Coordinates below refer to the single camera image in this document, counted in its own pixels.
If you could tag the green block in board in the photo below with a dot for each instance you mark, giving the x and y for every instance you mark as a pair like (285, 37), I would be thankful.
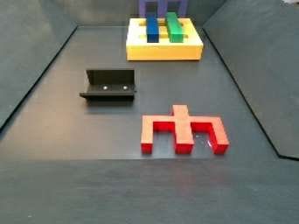
(174, 28)

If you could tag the yellow wooden slotted board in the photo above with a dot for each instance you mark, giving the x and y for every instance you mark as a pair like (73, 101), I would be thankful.
(165, 50)

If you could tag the black angle bracket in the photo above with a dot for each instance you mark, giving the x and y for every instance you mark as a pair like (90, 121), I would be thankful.
(112, 84)

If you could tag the blue block in board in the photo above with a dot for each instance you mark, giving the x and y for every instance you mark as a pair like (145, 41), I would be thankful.
(152, 27)

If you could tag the purple fork-shaped block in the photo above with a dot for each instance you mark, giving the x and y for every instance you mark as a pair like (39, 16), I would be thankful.
(162, 4)

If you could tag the red fork-shaped block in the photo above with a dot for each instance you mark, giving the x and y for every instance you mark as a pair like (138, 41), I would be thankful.
(184, 124)

